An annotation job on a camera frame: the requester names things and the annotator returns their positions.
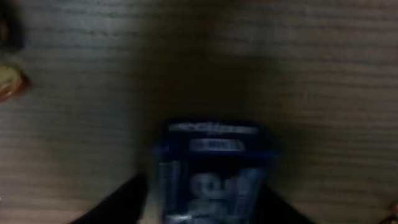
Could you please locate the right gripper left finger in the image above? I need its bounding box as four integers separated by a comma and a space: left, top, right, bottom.
70, 174, 150, 224

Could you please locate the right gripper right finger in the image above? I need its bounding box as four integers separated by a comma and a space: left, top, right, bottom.
260, 184, 315, 224

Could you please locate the blue candy pack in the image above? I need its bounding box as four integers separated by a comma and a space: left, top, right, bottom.
150, 119, 279, 224

